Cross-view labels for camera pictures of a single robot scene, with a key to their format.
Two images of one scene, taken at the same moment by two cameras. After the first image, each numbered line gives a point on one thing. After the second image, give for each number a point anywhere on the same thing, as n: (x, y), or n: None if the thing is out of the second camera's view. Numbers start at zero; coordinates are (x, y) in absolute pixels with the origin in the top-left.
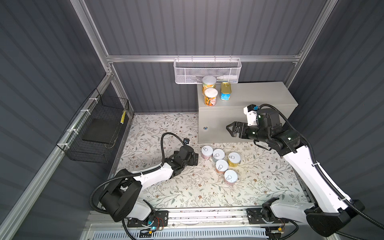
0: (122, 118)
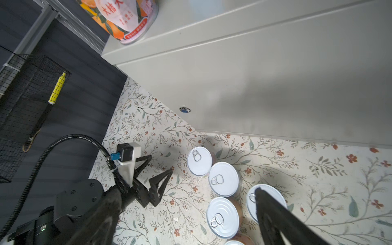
0: (41, 117)
